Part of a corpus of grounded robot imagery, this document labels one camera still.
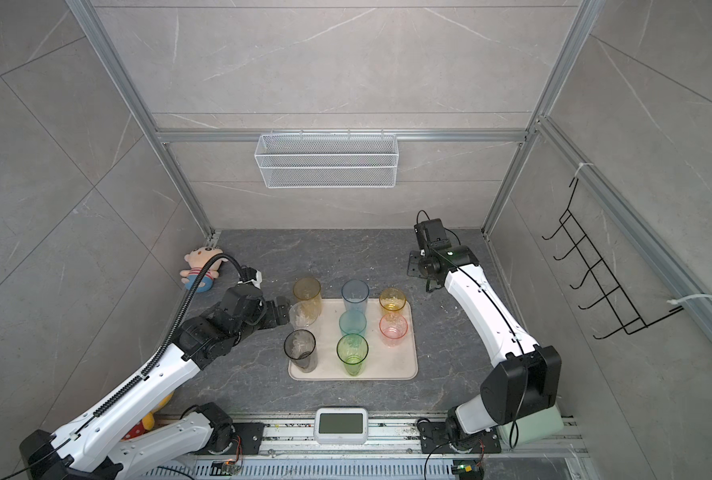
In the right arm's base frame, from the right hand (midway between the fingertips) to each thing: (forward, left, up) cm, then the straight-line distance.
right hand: (421, 262), depth 83 cm
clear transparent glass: (-9, +35, -12) cm, 38 cm away
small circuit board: (-45, +50, -20) cm, 70 cm away
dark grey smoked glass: (-18, +35, -14) cm, 42 cm away
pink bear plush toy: (+13, +74, -13) cm, 77 cm away
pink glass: (-11, +8, -19) cm, 23 cm away
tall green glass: (-22, +20, -7) cm, 31 cm away
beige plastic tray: (-21, +11, -21) cm, 31 cm away
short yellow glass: (-2, +7, -17) cm, 19 cm away
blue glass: (-6, +19, -6) cm, 21 cm away
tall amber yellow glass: (-3, +33, -9) cm, 34 cm away
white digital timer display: (-38, +23, -17) cm, 47 cm away
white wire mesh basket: (+38, +28, +9) cm, 48 cm away
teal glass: (-9, +20, -17) cm, 28 cm away
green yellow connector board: (-47, -7, -22) cm, 52 cm away
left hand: (-11, +40, 0) cm, 41 cm away
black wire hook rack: (-18, -39, +9) cm, 44 cm away
